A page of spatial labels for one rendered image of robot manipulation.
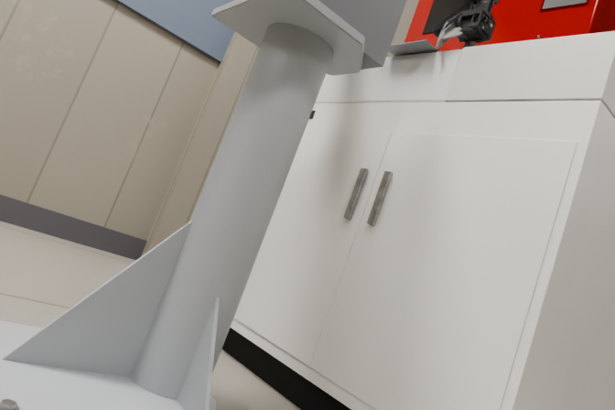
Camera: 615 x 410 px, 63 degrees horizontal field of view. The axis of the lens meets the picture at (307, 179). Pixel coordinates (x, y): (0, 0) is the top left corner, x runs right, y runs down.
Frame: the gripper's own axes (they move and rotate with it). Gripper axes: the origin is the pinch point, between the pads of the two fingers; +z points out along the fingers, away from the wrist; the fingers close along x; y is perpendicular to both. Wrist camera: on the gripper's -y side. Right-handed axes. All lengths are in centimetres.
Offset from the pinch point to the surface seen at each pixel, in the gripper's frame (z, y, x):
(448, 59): 1.2, 3.3, -4.8
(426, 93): 10.5, 0.1, -4.8
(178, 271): 70, -10, -46
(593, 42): 0.1, 36.8, -4.7
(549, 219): 37, 38, -5
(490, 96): 11.6, 18.0, -4.8
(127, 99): 13, -197, -12
